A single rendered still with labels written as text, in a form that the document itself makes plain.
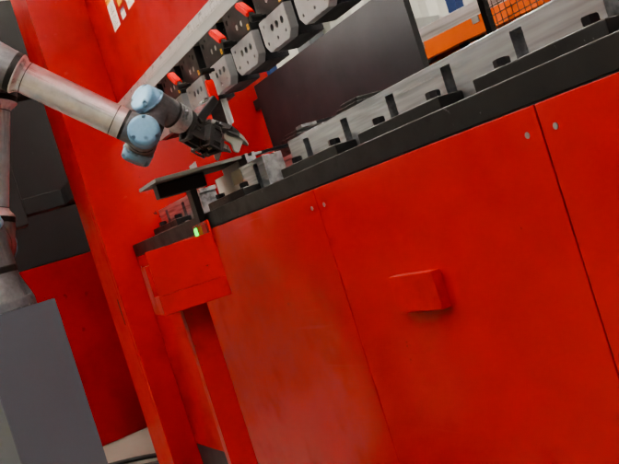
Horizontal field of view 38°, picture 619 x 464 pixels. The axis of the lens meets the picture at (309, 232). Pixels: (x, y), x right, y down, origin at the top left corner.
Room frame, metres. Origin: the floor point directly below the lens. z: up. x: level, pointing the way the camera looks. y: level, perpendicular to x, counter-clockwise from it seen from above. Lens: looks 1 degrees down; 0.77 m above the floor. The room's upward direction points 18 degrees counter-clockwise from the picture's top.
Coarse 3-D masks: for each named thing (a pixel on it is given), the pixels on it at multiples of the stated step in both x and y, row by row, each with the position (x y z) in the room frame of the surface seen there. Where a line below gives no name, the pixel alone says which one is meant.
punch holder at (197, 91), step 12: (192, 48) 2.55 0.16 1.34; (180, 60) 2.65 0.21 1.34; (192, 60) 2.57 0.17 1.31; (192, 72) 2.60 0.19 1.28; (192, 84) 2.62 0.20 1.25; (204, 84) 2.54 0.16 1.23; (192, 96) 2.64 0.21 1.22; (204, 96) 2.55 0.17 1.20; (228, 96) 2.57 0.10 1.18; (192, 108) 2.67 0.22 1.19
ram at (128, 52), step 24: (96, 0) 3.22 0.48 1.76; (144, 0) 2.79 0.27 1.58; (168, 0) 2.61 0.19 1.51; (192, 0) 2.45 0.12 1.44; (96, 24) 3.30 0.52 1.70; (144, 24) 2.85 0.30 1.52; (168, 24) 2.66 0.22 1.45; (120, 48) 3.13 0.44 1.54; (144, 48) 2.91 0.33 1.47; (120, 72) 3.21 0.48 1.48; (144, 72) 2.98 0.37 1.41; (168, 72) 2.78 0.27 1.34; (120, 96) 3.29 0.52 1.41
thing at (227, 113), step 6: (222, 102) 2.55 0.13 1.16; (216, 108) 2.59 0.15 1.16; (222, 108) 2.56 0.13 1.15; (228, 108) 2.56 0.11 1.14; (216, 114) 2.61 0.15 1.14; (222, 114) 2.57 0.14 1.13; (228, 114) 2.56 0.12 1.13; (216, 120) 2.62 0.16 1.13; (222, 120) 2.58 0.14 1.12; (228, 120) 2.56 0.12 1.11
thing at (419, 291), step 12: (396, 276) 1.64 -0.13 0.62; (408, 276) 1.61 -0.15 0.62; (420, 276) 1.57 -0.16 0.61; (432, 276) 1.54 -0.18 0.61; (396, 288) 1.66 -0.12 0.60; (408, 288) 1.62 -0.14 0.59; (420, 288) 1.58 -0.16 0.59; (432, 288) 1.55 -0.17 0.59; (444, 288) 1.54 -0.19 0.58; (396, 300) 1.67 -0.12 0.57; (408, 300) 1.63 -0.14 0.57; (420, 300) 1.59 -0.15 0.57; (432, 300) 1.56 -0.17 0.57; (444, 300) 1.54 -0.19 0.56
